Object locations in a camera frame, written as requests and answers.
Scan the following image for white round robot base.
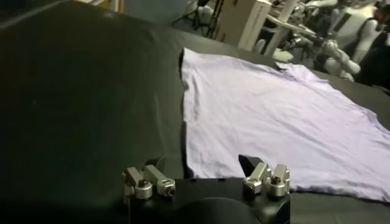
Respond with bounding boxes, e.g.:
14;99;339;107
185;0;214;22

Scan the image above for black table cover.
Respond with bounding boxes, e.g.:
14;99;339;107
0;0;390;224

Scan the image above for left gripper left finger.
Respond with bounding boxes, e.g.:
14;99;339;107
121;156;177;205

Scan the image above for white humanoid robot black shoulders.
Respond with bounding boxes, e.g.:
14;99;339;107
292;0;390;89

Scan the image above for lavender t-shirt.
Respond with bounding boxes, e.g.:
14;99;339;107
179;47;390;203

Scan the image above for tall white cardboard box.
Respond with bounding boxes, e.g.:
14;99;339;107
213;0;272;51

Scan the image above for black tripod stand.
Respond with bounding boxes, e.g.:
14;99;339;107
207;0;225;39
172;0;214;37

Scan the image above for white standing desk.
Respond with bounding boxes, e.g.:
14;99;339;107
254;0;308;63

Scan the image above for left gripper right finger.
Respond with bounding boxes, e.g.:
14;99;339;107
238;154;291;200

